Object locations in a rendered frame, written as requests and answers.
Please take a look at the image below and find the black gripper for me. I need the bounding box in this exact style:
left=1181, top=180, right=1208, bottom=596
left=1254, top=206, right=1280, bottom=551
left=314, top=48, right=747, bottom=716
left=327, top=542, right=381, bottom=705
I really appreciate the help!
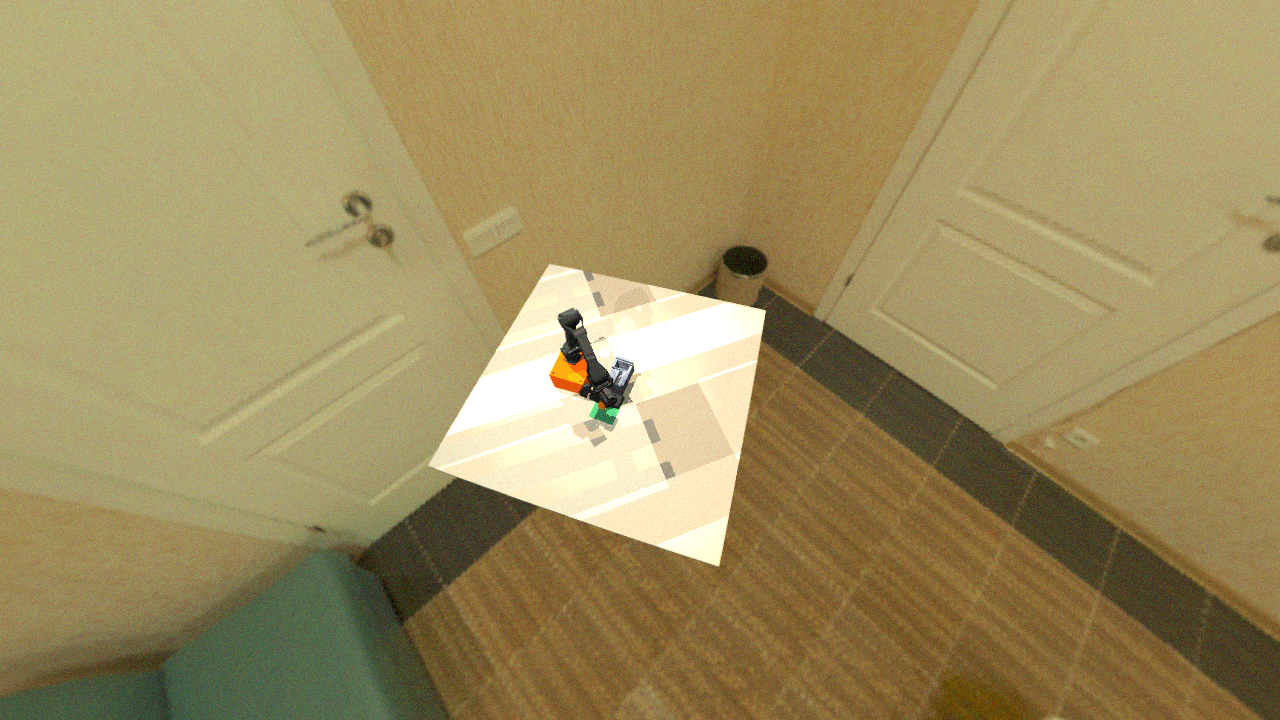
left=579, top=383, right=625, bottom=409

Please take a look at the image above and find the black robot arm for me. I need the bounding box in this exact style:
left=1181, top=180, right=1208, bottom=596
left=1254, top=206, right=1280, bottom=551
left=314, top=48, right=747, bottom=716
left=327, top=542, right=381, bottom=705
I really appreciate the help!
left=557, top=307, right=618, bottom=407

